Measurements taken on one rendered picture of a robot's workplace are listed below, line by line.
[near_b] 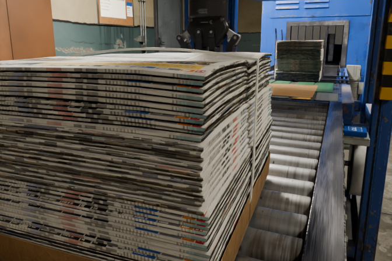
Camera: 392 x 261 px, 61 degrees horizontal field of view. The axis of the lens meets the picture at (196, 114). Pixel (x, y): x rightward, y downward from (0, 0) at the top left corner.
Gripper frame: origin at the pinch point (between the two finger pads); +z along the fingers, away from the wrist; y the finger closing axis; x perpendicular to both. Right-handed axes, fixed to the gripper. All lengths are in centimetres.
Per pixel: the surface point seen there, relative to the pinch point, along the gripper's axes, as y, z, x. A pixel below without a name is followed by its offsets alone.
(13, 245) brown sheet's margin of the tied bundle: -6.9, 8.6, -40.2
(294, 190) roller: 18.2, 14.2, -3.9
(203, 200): 14.5, -0.4, -39.1
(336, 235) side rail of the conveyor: 25.2, 12.9, -17.9
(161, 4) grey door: -293, -73, 520
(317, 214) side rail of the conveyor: 22.4, 13.0, -13.3
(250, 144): 13.5, 1.2, -19.6
